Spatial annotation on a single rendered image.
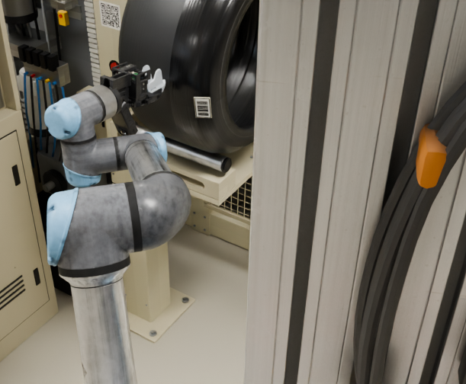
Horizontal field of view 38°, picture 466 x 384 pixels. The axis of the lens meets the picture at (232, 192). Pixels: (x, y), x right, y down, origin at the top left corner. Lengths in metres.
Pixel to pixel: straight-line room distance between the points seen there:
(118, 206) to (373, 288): 0.72
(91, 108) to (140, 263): 1.13
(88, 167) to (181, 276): 1.46
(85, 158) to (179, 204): 0.40
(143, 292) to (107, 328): 1.46
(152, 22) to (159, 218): 0.72
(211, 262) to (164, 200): 1.85
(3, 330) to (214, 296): 0.82
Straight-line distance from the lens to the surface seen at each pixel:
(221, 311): 2.72
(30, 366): 2.62
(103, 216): 1.07
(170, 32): 1.66
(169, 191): 1.11
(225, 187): 1.92
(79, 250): 1.08
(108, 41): 2.06
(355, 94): 0.35
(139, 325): 2.67
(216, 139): 1.78
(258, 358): 0.49
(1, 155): 2.24
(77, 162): 1.46
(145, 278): 2.52
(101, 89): 1.49
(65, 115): 1.41
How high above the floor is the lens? 1.95
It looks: 36 degrees down
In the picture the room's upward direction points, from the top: 1 degrees clockwise
